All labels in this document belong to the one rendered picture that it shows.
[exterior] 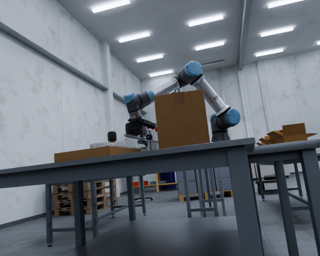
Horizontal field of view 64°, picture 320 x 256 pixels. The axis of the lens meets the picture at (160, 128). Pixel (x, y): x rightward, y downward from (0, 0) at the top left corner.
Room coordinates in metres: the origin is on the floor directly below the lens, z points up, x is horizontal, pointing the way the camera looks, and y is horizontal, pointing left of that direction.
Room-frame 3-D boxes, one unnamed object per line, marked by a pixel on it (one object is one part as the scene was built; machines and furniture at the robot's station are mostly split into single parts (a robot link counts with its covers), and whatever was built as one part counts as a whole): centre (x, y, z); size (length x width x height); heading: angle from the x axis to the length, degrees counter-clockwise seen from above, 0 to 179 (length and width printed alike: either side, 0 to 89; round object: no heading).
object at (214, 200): (3.44, -0.49, 0.47); 1.17 x 0.36 x 0.95; 161
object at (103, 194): (6.42, 1.92, 0.50); 1.43 x 0.97 x 1.00; 166
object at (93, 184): (4.04, 0.94, 0.40); 1.90 x 0.75 x 0.80; 166
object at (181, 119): (1.34, -0.12, 0.99); 0.30 x 0.24 x 0.27; 173
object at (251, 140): (2.01, 0.09, 0.82); 2.10 x 1.50 x 0.02; 161
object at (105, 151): (1.16, 0.28, 0.85); 0.30 x 0.26 x 0.04; 161
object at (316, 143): (1.72, -0.40, 0.81); 0.90 x 0.90 x 0.04; 76
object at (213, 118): (1.89, -0.44, 1.07); 0.13 x 0.12 x 0.14; 20
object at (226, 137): (1.90, -0.44, 0.95); 0.15 x 0.15 x 0.10
